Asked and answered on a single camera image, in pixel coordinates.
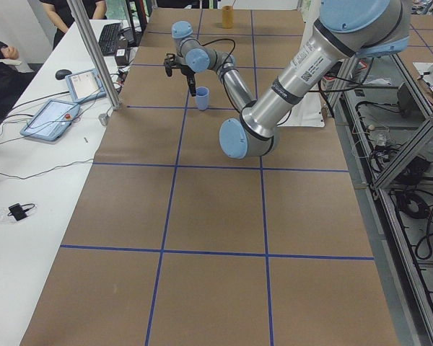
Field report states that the person in black standing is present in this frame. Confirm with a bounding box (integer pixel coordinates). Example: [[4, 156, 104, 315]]
[[40, 0, 107, 49]]

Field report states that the aluminium frame post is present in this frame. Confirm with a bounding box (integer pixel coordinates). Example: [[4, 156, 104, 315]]
[[67, 0, 121, 110]]

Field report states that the teach pendant tablet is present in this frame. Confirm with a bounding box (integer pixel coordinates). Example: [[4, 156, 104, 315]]
[[19, 99, 80, 142], [65, 68, 106, 104]]

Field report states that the black computer mouse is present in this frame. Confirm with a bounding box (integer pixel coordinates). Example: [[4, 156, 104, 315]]
[[55, 69, 72, 80]]

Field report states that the small black device with cable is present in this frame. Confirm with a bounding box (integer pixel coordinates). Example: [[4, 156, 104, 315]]
[[8, 203, 35, 221]]

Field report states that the near teach pendant tablet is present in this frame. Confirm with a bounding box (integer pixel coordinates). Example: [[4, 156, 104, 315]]
[[19, 99, 80, 142]]

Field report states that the white pedestal column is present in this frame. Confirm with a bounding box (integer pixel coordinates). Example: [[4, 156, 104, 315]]
[[278, 1, 324, 127]]

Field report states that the black keyboard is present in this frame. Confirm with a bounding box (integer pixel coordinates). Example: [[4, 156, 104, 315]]
[[98, 22, 122, 56]]

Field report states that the far teach pendant tablet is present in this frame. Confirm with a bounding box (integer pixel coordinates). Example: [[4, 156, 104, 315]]
[[65, 68, 106, 104]]

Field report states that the wooden bamboo cup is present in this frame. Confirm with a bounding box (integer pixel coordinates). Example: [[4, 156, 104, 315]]
[[222, 6, 234, 29]]

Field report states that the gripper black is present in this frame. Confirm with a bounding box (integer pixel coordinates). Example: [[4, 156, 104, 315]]
[[180, 65, 196, 96]]

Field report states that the seated person at left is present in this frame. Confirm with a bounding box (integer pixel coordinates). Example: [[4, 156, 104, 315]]
[[0, 41, 36, 118]]

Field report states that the light blue plastic cup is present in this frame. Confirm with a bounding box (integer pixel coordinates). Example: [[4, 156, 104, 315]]
[[195, 86, 210, 111]]

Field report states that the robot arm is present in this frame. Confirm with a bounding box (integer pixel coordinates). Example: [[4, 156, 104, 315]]
[[164, 1, 411, 159]]

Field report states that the black box on desk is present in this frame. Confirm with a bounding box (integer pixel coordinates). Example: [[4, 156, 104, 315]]
[[114, 48, 130, 66]]

